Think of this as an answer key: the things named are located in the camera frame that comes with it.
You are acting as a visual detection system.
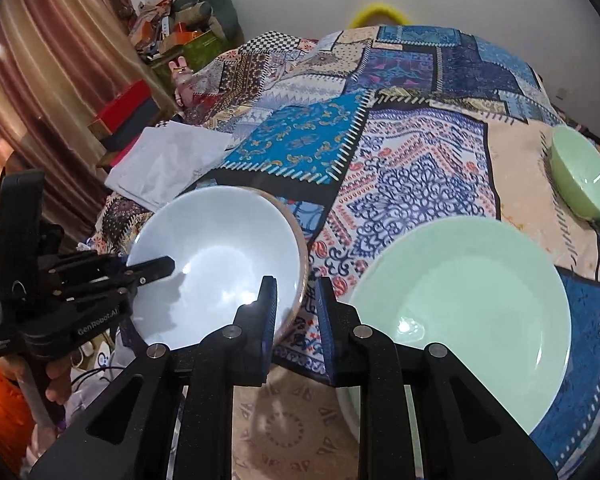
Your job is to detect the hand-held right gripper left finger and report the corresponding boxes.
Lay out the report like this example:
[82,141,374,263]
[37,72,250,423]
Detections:
[27,275,280,480]

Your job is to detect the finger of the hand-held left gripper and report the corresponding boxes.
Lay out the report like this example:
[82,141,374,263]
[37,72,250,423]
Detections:
[115,255,177,286]
[50,275,148,308]

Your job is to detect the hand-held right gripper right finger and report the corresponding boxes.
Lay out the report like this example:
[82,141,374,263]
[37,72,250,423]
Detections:
[316,277,558,480]

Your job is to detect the purple plate with brown rim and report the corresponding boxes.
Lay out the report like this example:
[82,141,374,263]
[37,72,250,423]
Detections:
[117,186,311,356]

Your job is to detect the green plate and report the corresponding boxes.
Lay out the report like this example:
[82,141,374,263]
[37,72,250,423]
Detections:
[337,216,573,436]

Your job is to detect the person's left hand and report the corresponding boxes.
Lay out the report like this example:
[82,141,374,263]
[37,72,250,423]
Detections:
[44,352,75,406]

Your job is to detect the white paper sheet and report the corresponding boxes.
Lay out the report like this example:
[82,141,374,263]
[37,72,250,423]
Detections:
[105,121,233,211]

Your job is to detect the orange cloth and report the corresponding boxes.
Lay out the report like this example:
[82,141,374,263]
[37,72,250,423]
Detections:
[0,360,36,473]

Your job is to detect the red and black box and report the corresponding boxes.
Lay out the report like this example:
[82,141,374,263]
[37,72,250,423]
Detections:
[102,97,161,153]

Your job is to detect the pink bunny toy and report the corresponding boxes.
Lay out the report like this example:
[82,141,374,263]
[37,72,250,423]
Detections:
[169,57,196,106]

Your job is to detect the brown striped curtain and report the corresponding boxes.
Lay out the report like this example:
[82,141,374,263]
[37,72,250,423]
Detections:
[0,0,181,241]

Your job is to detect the patchwork printed blanket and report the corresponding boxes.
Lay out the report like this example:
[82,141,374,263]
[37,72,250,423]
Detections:
[87,25,600,480]

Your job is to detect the green box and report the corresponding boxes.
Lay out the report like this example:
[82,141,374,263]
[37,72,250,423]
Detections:
[182,32,228,68]

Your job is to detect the pile of assorted clutter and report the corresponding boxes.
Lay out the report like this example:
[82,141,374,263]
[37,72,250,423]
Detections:
[130,0,221,61]

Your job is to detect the grey-green cushion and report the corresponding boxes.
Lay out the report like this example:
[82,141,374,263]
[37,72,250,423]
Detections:
[172,0,245,46]

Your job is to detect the green bowl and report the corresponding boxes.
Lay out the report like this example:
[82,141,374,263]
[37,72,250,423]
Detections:
[550,125,600,221]

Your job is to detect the white cables and chargers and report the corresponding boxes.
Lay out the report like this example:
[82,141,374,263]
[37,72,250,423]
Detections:
[65,335,131,386]

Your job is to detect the yellow ring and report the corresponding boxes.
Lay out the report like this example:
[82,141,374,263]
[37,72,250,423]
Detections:
[349,2,406,28]

